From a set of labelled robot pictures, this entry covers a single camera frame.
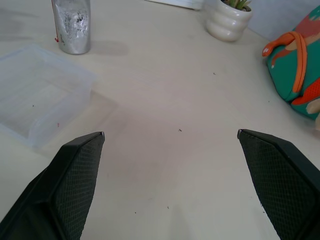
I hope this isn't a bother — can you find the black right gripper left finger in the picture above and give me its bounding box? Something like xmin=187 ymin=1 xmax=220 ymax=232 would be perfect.
xmin=0 ymin=131 xmax=106 ymax=240

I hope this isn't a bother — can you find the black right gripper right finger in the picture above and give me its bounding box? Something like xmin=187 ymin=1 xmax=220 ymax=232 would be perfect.
xmin=236 ymin=128 xmax=320 ymax=240

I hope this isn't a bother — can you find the clear plastic container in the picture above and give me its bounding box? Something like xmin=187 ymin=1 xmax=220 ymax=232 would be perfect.
xmin=0 ymin=42 xmax=98 ymax=149

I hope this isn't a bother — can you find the green dinosaur print bag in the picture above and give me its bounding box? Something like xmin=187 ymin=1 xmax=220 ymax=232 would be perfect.
xmin=261 ymin=5 xmax=320 ymax=121

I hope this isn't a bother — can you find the silver foil pouch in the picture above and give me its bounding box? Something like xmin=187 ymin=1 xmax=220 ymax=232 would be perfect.
xmin=51 ymin=0 xmax=92 ymax=55

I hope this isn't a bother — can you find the white ribbed ceramic plant pot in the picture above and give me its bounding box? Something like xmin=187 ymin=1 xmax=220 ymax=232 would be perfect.
xmin=205 ymin=0 xmax=254 ymax=43

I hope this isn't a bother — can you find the green succulent plant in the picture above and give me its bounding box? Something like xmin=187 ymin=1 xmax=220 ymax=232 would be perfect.
xmin=224 ymin=0 xmax=253 ymax=11

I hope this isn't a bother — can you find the white flat object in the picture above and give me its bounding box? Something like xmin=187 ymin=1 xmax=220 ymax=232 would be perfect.
xmin=144 ymin=0 xmax=205 ymax=11

